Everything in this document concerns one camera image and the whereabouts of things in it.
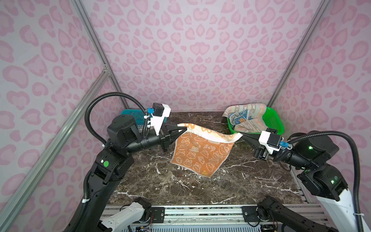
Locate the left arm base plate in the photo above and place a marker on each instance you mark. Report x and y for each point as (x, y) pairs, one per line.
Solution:
(153, 214)

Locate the left diagonal aluminium strut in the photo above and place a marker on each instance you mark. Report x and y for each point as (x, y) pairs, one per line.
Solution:
(32, 180)

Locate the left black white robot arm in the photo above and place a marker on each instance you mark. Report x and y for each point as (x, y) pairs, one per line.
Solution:
(107, 171)

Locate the aluminium front rail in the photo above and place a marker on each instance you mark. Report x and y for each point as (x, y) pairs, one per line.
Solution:
(205, 218)

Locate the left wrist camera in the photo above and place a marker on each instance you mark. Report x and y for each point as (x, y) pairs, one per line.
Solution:
(158, 113)

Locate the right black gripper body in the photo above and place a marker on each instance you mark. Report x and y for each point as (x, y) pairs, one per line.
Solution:
(263, 154)

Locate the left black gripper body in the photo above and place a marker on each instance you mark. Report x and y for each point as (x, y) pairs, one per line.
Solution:
(164, 138)

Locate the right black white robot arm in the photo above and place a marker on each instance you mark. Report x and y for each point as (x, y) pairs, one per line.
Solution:
(310, 152)

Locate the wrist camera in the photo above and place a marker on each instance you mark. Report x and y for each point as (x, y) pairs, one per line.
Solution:
(158, 113)
(273, 142)

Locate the right rear aluminium post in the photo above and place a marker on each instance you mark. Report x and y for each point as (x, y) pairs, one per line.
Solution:
(313, 25)

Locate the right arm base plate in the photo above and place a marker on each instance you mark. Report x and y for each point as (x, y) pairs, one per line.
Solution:
(250, 214)

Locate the aluminium post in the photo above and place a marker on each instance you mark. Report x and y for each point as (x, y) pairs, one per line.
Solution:
(313, 25)
(87, 24)

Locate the blue patterned towel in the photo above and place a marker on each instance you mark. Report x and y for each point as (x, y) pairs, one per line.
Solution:
(240, 117)

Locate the pale pink patterned towel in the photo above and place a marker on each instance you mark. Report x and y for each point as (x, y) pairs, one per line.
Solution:
(256, 125)

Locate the teal plastic basket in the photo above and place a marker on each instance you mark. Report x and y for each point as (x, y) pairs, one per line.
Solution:
(136, 116)

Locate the green plastic basket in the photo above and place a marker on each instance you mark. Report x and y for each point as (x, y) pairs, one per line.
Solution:
(273, 121)

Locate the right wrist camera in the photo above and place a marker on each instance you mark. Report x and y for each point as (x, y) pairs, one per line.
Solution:
(273, 142)

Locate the left rear aluminium post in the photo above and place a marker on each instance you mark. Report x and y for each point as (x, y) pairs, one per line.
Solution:
(87, 24)

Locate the orange bear pattern towel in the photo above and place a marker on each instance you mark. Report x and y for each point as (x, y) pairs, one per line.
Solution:
(202, 150)

